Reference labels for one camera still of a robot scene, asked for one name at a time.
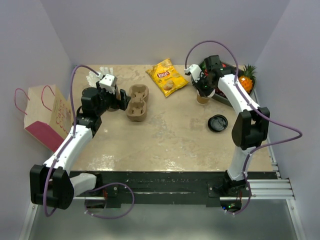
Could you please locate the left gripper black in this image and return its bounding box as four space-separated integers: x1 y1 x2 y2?
95 81 131 116

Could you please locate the brown paper coffee cup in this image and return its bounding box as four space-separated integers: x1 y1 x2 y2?
196 90 215 105

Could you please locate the black coffee cup lid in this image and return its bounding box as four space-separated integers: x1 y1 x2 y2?
207 114 228 133

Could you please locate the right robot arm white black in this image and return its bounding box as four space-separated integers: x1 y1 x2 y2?
188 55 270 197

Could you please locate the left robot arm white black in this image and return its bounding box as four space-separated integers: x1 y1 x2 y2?
29 87 131 210

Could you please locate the dark green fruit tray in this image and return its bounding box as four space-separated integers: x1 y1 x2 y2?
191 61 256 107

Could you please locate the cardboard cup carrier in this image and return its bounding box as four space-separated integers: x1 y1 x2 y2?
126 84 149 122

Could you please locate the grey straw holder cup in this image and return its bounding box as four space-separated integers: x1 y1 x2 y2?
107 107 119 112

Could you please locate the yellow Lays chips bag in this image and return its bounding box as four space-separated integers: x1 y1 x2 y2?
145 58 188 98

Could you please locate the orange toy pineapple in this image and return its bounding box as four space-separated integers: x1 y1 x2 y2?
238 64 256 94

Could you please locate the paper bag pink white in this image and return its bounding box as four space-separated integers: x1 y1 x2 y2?
15 84 74 152

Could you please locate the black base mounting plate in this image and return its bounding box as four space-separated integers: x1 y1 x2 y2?
68 170 278 210

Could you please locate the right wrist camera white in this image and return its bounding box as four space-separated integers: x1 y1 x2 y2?
184 64 205 83

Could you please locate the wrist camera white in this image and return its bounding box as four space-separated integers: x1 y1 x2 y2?
184 64 205 83
98 74 118 95

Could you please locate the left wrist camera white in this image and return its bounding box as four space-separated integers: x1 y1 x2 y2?
98 74 118 95

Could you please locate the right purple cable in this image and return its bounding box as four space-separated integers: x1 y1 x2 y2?
184 40 303 216

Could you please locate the aluminium rail frame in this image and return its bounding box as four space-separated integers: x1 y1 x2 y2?
19 140 299 240

